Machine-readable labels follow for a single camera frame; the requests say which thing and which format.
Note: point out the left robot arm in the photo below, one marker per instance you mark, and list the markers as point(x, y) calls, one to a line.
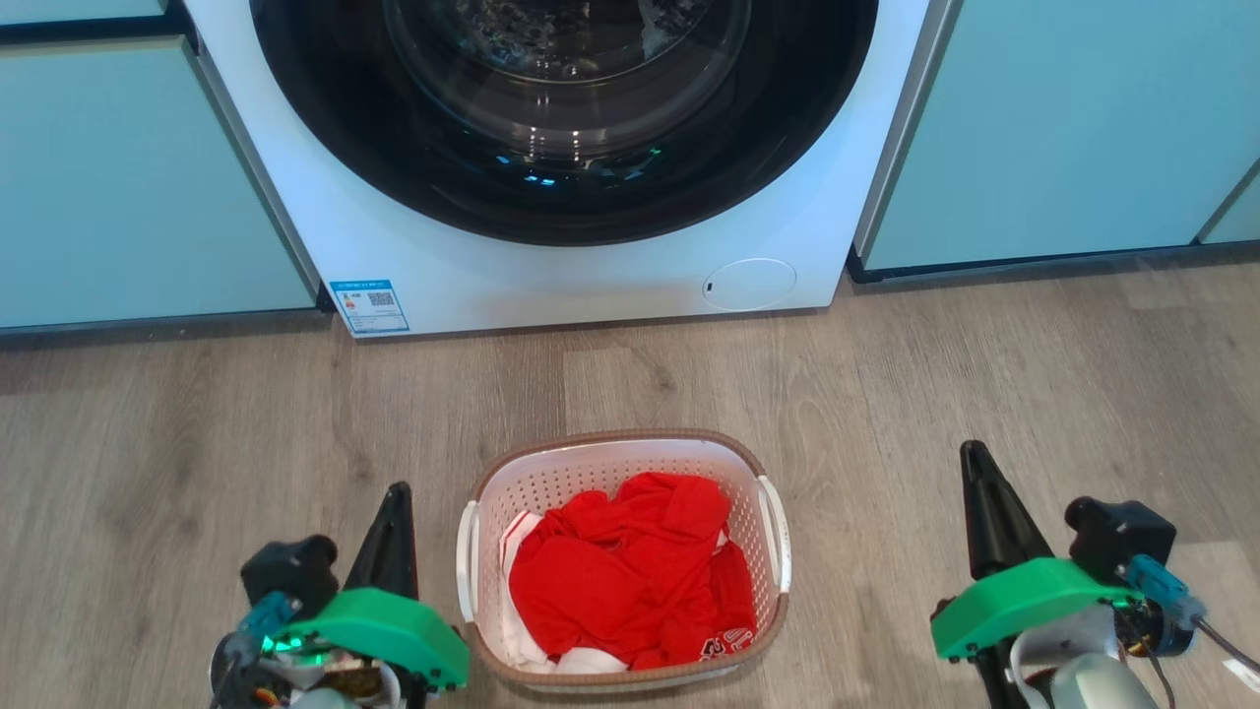
point(315, 694)

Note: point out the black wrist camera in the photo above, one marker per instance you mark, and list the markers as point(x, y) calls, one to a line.
point(290, 576)
point(1117, 537)

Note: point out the red garment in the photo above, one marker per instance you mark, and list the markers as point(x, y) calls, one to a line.
point(620, 571)

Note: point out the white perforated laundry basket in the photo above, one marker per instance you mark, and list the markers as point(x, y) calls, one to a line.
point(591, 458)

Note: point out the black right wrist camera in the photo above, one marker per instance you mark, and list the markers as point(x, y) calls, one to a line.
point(1117, 537)

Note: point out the dark round washer door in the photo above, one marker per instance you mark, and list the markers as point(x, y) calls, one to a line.
point(325, 128)

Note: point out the blue energy label sticker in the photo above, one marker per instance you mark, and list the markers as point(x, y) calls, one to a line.
point(370, 307)

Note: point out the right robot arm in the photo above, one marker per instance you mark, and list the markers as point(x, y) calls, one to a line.
point(1102, 689)

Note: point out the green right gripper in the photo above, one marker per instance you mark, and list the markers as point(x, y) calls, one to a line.
point(1024, 596)

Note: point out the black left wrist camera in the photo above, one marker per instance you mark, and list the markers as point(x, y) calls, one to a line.
point(290, 576)

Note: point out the round white filter cover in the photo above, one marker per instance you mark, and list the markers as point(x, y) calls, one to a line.
point(750, 285)

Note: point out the pale green cabinet door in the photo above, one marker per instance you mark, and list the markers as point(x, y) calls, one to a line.
point(1043, 128)
point(79, 8)
point(1238, 217)
point(138, 187)

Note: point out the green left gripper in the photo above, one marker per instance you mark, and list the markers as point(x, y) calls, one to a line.
point(384, 630)

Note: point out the white front-load washing machine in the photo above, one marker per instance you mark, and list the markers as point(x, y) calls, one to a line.
point(394, 246)

